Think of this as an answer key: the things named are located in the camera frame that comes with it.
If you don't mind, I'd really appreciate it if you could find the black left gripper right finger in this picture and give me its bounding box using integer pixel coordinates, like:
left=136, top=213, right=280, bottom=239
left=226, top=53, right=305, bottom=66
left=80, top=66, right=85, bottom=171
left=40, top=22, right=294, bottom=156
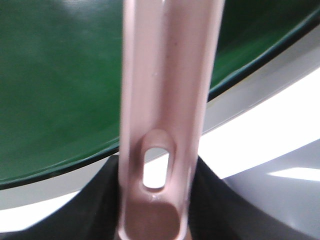
left=188, top=158, right=311, bottom=240

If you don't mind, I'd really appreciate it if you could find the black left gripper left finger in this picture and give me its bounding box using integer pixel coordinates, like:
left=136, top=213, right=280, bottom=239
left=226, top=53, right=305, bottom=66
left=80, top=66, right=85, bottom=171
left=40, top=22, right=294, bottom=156
left=0, top=155, right=119, bottom=240

